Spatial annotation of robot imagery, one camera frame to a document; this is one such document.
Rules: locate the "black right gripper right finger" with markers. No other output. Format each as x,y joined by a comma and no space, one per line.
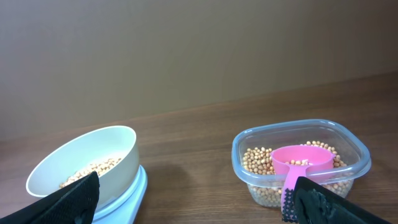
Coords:
315,204

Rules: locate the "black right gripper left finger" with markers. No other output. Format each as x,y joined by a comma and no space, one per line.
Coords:
73,204

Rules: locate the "pink plastic measuring scoop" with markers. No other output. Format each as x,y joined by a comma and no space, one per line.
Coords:
319,160

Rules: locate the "soybeans in pink scoop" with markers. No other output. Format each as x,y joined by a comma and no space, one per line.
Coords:
298,162

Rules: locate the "soybeans in white bowl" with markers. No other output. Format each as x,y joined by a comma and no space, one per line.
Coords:
99,167

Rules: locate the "white digital kitchen scale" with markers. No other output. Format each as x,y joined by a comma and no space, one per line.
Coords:
124,209

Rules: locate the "white bowl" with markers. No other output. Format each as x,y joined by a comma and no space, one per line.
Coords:
112,142

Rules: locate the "pile of soybeans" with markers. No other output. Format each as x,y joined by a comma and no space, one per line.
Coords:
259,161

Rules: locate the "clear plastic container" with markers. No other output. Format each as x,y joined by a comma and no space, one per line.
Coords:
351,150

